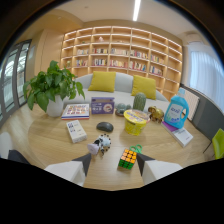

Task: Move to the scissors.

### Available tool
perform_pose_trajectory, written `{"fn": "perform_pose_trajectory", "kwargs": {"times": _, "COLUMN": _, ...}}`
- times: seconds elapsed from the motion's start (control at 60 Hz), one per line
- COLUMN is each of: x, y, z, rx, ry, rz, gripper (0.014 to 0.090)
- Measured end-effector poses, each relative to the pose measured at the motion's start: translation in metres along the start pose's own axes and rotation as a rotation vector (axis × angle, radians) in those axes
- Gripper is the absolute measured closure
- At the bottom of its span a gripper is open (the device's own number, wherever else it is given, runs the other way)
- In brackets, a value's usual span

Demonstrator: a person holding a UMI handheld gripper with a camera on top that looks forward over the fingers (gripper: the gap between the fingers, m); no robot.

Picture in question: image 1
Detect colourful puzzle cube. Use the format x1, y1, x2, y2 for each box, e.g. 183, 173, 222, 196
117, 148, 138, 171

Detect small white book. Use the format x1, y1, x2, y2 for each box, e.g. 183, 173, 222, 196
65, 119, 88, 144

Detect white book with purple cover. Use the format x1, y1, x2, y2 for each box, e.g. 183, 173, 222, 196
161, 120, 194, 148

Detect black and white cow toy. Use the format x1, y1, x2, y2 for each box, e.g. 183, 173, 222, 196
87, 133, 112, 156

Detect yellow instant noodle bowl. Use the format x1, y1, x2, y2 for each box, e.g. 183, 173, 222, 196
123, 109, 151, 137

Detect golden elephant figurine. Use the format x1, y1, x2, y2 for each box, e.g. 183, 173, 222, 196
147, 106, 165, 124

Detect black computer mouse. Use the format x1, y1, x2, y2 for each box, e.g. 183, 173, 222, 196
96, 121, 115, 133

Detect colourful flat book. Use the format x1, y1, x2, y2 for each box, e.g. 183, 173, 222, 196
60, 103, 91, 121

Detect blue detergent bottle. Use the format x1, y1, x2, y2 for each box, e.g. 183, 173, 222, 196
163, 87, 190, 130

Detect green chair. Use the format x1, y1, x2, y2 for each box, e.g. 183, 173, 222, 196
203, 127, 224, 160

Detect green cactus ornament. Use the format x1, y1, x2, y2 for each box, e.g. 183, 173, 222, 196
132, 92, 147, 112

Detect small dark succulent pot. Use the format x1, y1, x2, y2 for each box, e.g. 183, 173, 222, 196
115, 102, 132, 117

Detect white radiator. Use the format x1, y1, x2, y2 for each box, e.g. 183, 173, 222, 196
183, 88, 201, 122

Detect purple box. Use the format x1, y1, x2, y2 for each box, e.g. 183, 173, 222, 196
90, 96, 116, 116

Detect yellow cushion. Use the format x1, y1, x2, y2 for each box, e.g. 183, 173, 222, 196
87, 70, 117, 94
130, 74, 158, 101

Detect green potted plant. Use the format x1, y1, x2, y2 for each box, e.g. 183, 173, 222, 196
22, 60, 86, 118

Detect grey sofa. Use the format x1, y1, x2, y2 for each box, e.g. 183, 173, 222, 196
63, 71, 169, 109

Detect wooden bookshelf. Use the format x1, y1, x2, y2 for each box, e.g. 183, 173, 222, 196
60, 25, 184, 101

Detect ceiling light strip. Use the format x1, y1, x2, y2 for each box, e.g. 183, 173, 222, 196
132, 0, 142, 22

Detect green handled scissors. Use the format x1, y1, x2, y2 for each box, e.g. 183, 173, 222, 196
129, 144, 144, 155

